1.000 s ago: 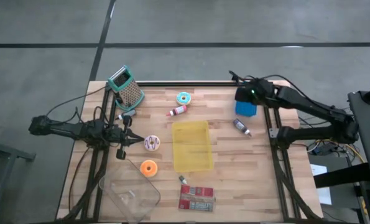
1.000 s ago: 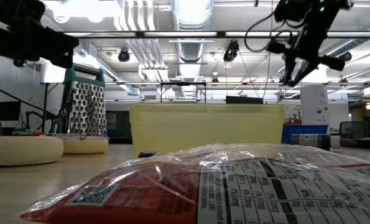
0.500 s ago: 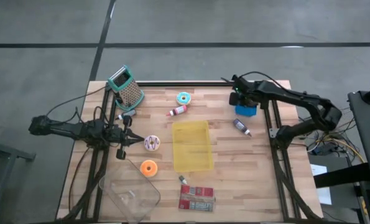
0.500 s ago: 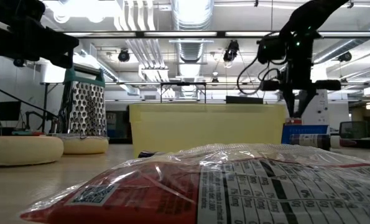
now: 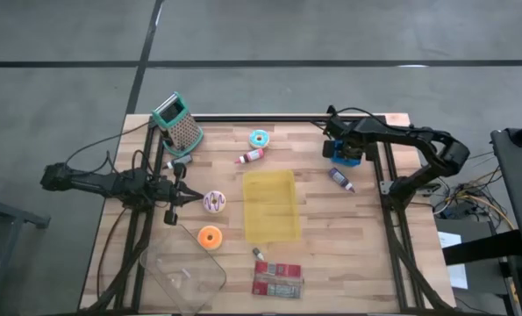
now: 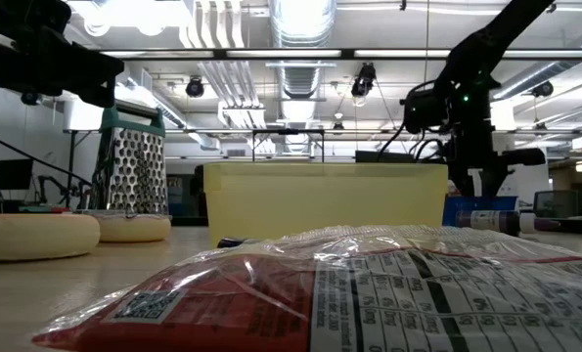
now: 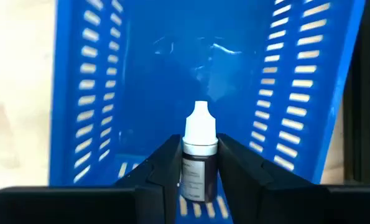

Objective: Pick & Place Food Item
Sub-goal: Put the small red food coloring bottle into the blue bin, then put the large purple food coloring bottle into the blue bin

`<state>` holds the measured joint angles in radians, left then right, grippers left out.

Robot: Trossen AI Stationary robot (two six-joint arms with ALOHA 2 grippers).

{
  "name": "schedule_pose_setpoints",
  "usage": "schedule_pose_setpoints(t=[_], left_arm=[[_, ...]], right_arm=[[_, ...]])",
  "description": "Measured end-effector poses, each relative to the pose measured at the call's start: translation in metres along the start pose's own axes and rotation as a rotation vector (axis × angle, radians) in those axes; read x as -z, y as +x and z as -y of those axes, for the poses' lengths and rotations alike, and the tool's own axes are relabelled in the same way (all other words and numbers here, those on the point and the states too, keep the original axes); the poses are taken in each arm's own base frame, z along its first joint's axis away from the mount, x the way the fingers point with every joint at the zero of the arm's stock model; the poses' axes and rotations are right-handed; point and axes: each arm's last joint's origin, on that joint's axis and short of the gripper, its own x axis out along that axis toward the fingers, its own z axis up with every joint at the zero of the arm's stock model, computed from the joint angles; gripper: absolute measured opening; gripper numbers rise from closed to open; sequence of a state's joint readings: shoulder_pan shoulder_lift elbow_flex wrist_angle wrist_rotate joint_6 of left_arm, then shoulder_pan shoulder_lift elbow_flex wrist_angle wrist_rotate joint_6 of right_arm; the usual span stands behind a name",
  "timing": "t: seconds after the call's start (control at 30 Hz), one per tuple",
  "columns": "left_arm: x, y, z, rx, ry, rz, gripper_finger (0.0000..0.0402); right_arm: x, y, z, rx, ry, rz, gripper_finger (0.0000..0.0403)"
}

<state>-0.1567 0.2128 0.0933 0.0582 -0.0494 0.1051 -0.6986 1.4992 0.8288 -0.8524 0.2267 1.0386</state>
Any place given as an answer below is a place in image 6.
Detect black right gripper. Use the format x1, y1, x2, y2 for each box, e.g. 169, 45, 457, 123
444, 116, 547, 198

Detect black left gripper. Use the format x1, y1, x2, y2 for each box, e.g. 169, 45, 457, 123
0, 22, 125, 109

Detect yellow plastic bin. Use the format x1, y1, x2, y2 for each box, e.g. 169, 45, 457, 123
202, 161, 449, 246

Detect red snack bag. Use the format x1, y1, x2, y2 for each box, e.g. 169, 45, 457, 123
30, 224, 582, 352

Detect plain yellow toy donut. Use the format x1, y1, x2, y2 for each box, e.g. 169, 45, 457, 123
0, 213, 102, 262

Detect blue plastic basket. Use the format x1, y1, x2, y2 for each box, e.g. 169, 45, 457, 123
441, 195, 519, 228

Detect white panel on stand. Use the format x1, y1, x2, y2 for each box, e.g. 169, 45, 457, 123
63, 97, 105, 206

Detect grey framed monitor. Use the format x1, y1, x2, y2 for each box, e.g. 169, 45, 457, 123
533, 189, 581, 220

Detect wide dark monitor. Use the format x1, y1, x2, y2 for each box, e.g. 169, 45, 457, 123
354, 150, 415, 165

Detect small black monitor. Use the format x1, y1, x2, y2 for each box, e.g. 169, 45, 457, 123
0, 158, 34, 191

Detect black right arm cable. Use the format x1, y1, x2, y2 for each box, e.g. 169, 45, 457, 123
376, 80, 449, 163

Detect metal box grater teal handle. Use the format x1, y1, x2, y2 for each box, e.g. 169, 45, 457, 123
90, 105, 169, 216

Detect black slanted cable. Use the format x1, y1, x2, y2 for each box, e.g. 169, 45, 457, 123
0, 128, 95, 187

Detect black overhead frame bar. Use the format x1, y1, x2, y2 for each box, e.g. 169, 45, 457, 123
99, 47, 582, 62

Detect silver ceiling duct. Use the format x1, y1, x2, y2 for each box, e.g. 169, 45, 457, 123
269, 0, 338, 155

